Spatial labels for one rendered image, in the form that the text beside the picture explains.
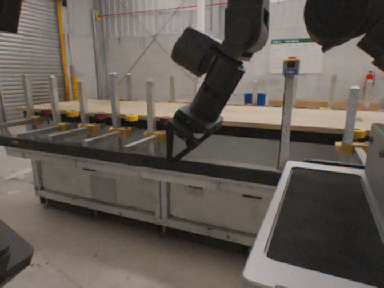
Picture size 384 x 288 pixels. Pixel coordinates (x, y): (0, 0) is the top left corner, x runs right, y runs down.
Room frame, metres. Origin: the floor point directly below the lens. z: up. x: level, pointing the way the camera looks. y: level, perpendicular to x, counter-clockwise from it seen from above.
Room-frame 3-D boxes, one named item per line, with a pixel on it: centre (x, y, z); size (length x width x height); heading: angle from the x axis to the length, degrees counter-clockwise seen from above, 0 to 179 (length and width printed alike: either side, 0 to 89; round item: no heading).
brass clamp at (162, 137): (1.58, 0.21, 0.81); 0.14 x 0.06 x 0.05; 67
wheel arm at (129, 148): (1.49, 0.23, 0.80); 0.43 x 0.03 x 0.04; 157
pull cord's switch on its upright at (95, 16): (3.12, 1.00, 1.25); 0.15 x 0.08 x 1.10; 67
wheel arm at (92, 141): (1.58, 0.46, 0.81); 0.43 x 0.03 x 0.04; 157
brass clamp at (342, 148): (1.19, -0.71, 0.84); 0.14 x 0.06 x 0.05; 67
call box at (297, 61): (1.30, -0.45, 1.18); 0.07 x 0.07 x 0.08; 67
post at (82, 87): (1.78, 0.69, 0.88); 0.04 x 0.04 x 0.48; 67
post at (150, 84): (1.59, 0.23, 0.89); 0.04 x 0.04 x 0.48; 67
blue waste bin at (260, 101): (6.93, -1.56, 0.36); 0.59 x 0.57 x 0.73; 157
